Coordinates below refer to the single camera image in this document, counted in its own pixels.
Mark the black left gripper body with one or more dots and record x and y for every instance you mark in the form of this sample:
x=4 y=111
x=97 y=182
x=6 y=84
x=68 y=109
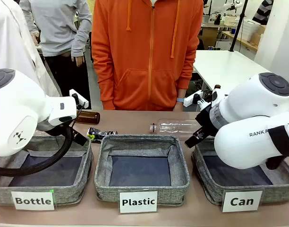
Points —
x=54 y=128

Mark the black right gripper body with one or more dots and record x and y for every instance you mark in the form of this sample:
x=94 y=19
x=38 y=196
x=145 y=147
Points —
x=207 y=120

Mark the crushed black silver can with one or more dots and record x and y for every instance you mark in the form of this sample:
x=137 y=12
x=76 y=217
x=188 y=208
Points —
x=97 y=134

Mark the brown glass bottle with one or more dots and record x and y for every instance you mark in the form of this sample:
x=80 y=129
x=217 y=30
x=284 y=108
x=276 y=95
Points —
x=217 y=87
x=89 y=117

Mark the clear plastic bottle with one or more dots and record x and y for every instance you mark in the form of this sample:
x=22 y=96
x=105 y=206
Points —
x=172 y=126

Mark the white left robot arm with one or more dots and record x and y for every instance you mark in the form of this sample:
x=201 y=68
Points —
x=17 y=113

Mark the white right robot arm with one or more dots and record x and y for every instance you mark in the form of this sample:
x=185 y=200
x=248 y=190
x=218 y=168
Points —
x=253 y=142

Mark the grey basket labelled Can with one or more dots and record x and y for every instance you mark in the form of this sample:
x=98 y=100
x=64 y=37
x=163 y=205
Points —
x=213 y=186

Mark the grey basket labelled Bottle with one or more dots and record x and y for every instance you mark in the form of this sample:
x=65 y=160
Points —
x=64 y=191

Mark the grey basket labelled Plastic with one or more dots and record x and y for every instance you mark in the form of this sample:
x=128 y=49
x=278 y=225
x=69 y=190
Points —
x=104 y=189

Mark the white Can label card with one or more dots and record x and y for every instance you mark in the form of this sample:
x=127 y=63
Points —
x=241 y=201

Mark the orange hoodie person left hand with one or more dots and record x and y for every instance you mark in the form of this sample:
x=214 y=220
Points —
x=178 y=106

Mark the grey sweater person left hand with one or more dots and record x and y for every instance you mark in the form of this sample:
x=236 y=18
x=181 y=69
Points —
x=79 y=61

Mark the grey sweater person right hand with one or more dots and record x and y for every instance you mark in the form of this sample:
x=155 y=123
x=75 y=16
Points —
x=35 y=37

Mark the light blue wrist watch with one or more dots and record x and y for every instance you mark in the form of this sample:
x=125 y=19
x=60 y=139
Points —
x=180 y=99

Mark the white side table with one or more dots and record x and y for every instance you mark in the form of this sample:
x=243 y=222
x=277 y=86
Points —
x=224 y=66

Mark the white Bottle label card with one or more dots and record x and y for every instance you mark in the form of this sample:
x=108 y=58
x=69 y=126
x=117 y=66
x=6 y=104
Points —
x=33 y=201

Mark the white Plastic label card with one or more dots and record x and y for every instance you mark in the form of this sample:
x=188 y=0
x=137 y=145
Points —
x=138 y=202

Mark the wooden workbench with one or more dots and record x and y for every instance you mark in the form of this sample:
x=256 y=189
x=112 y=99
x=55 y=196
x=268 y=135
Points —
x=243 y=42

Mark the person in orange hoodie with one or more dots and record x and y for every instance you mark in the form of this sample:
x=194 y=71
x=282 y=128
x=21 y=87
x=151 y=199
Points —
x=139 y=59

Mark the person in white coat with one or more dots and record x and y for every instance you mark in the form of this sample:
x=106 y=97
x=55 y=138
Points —
x=12 y=42

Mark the black tripod pole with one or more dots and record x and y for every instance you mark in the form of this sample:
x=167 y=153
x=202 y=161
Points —
x=237 y=28

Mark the person in grey sweater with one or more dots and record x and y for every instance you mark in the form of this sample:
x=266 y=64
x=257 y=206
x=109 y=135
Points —
x=57 y=28

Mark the white storage boxes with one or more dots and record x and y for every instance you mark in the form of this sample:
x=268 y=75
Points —
x=249 y=27

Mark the person in striped shirt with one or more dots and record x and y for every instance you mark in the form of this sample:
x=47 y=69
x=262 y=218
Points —
x=262 y=11

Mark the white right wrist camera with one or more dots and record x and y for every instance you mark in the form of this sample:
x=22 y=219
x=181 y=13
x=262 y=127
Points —
x=188 y=101

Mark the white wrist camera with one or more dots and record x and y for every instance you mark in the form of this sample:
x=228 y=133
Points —
x=188 y=101
x=84 y=102

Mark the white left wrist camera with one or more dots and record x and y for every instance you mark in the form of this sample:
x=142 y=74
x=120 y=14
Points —
x=84 y=102

